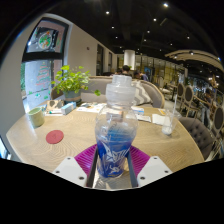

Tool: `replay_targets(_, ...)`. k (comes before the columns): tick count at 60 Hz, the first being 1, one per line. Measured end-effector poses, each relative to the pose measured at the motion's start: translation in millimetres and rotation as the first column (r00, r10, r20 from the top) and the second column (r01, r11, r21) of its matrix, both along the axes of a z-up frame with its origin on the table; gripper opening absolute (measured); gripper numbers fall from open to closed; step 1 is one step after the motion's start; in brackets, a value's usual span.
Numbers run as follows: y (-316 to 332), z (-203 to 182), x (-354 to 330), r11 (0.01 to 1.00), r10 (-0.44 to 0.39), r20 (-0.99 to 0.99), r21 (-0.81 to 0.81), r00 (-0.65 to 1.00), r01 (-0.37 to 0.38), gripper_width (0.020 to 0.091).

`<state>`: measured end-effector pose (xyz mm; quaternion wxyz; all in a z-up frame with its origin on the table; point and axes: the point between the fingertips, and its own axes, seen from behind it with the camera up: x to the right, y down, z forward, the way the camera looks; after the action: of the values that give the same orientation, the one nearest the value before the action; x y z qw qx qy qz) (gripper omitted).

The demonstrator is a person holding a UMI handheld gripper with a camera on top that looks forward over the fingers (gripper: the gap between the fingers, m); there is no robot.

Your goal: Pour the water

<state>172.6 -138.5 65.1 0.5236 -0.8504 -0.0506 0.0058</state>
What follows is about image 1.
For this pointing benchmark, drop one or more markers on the clear bottle with blue label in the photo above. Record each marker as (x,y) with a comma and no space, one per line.
(115,133)

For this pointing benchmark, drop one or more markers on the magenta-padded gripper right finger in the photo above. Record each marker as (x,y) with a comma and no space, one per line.
(153,170)

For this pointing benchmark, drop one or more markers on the white and blue flat packet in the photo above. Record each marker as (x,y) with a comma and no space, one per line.
(138,110)

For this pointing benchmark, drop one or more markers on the person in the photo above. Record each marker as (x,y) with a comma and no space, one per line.
(118,71)
(140,76)
(126,70)

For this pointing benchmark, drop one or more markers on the printed white paper leaflet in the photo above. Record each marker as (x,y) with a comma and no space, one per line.
(91,108)

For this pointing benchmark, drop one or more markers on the curved grey upholstered sofa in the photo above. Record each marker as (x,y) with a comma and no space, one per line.
(155,95)

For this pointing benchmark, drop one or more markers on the clear plastic cup with straw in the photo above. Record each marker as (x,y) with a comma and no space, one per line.
(170,123)

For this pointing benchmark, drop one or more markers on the flat round red coaster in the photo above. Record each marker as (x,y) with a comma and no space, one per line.
(54,136)

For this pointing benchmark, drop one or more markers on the group of round-backed dining chairs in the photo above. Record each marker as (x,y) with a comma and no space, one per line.
(200,100)

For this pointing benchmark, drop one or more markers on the window with festive decals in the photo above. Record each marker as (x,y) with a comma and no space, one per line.
(43,76)

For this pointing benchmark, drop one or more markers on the green potted plant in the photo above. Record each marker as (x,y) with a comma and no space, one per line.
(71,81)

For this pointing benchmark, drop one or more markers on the bright glass window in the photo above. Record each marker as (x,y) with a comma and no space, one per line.
(2,150)

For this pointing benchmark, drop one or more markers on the white paper napkin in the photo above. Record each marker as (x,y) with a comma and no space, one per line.
(158,119)

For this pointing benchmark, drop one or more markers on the pale green ceramic mug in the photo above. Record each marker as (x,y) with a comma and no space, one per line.
(36,117)

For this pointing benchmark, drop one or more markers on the group of ceiling spotlights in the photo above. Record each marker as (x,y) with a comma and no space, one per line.
(165,5)

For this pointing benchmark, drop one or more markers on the white round pillar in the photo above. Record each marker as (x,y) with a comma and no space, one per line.
(129,59)

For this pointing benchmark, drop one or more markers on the grey tufted chair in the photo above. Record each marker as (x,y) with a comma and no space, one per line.
(196,133)

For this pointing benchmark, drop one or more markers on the light blue small carton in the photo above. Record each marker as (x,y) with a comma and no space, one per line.
(68,108)

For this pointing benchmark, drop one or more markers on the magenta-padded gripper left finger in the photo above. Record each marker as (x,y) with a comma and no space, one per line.
(71,171)

